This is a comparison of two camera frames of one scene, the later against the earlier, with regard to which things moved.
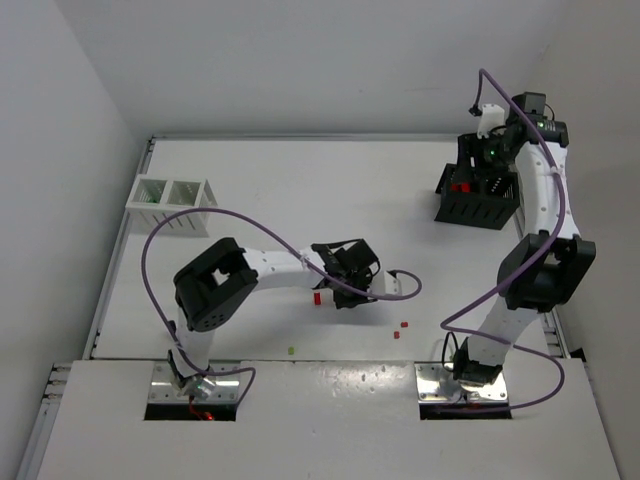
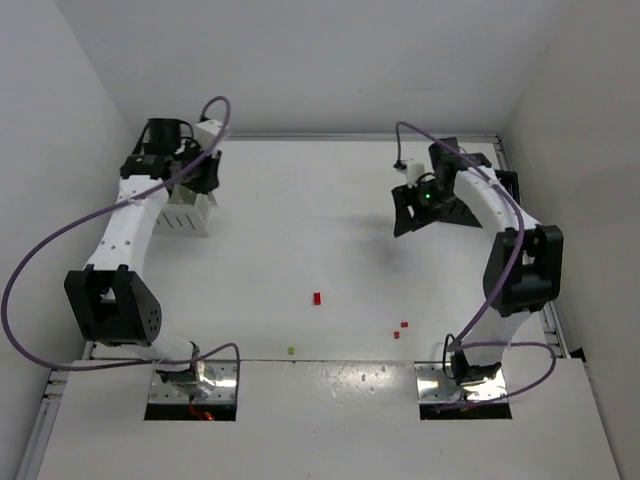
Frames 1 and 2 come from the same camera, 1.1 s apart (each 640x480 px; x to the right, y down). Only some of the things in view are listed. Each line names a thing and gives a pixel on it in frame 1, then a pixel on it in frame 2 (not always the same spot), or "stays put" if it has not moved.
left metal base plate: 164,389 stays put
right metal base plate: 435,383 stays put
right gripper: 476,167 → 417,209
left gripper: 350,293 → 201,176
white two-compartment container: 153,199 stays put
